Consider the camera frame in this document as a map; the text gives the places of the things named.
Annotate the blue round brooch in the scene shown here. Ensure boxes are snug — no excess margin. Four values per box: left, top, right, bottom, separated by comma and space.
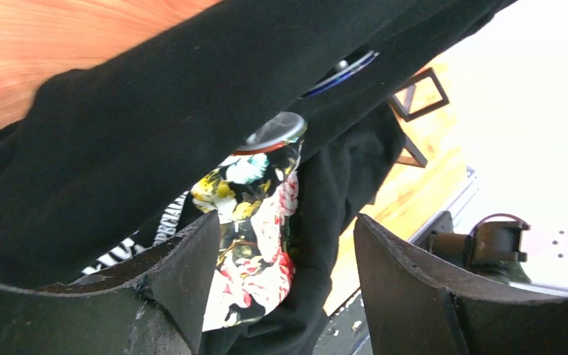
302, 47, 379, 98

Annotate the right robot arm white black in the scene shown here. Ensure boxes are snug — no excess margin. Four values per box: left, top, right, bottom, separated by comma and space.
418, 213, 532, 285

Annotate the black square frame far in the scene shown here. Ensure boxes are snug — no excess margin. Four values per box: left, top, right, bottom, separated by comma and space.
388, 67, 450, 122

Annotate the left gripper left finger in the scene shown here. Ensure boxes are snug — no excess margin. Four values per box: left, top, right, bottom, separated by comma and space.
0, 212, 220, 354

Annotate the orange round brooch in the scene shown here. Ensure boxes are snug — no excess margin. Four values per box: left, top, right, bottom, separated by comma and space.
233, 112, 308, 155

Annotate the black square frame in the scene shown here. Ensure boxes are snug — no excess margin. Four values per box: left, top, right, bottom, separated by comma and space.
388, 67, 450, 122
396, 135, 428, 169

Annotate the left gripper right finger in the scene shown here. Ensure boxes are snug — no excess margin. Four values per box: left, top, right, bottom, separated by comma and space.
354, 214, 568, 354

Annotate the black printed t-shirt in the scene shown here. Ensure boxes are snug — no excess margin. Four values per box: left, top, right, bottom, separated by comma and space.
0, 1, 509, 354

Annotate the black square frame near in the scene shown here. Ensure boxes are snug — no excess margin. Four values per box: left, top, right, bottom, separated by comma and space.
396, 135, 428, 169

